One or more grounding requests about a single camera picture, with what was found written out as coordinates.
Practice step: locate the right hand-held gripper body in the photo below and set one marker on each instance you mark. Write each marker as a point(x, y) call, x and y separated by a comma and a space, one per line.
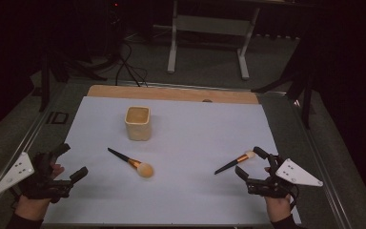
point(295, 175)

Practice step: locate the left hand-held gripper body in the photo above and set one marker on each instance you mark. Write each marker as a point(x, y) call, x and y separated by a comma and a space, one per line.
point(12, 173)

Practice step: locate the small makeup brush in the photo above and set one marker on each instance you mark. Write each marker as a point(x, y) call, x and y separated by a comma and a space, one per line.
point(239, 160)

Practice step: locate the large makeup brush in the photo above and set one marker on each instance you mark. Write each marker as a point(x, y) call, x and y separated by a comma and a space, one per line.
point(144, 169)

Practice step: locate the cream square cup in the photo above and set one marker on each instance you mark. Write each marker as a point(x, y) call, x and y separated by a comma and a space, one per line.
point(137, 127)

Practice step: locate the person's right hand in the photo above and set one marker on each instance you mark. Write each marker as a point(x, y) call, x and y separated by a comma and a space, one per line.
point(278, 208)

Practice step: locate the person's left hand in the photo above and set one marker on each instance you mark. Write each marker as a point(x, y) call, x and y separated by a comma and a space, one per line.
point(31, 208)

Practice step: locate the black floor socket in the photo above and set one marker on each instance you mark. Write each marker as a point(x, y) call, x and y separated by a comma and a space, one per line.
point(57, 118)

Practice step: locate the white paper sheet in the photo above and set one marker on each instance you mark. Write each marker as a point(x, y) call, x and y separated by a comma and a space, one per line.
point(187, 191)

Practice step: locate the black stand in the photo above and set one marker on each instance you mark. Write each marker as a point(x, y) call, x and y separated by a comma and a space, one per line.
point(306, 101)

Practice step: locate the black tripod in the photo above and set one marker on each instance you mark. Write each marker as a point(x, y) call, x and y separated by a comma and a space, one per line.
point(46, 82)

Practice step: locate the white metal stand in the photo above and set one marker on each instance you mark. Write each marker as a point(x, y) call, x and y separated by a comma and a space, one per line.
point(209, 24)

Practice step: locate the black device with red light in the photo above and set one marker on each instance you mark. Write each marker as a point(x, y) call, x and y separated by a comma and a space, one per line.
point(116, 19)

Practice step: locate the metal floor rail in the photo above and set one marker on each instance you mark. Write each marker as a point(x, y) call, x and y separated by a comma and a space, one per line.
point(321, 165)
point(22, 146)

